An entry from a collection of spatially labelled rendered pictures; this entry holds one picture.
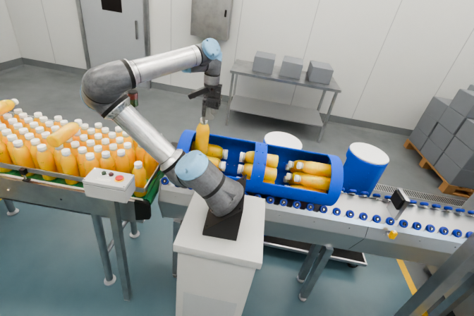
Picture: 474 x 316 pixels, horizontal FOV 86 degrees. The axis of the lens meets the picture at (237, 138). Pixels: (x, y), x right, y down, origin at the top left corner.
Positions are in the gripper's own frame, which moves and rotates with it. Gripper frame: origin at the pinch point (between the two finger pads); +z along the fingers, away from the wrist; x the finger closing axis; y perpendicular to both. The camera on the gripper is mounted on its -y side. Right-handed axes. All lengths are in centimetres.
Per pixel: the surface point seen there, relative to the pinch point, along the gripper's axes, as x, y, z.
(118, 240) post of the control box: -30, -37, 68
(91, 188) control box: -33, -44, 28
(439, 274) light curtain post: -31, 129, 47
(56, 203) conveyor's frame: -22, -76, 57
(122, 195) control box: -33, -29, 29
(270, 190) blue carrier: -13, 40, 28
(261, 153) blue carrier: -4.0, 32.2, 11.7
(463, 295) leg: -7, 184, 94
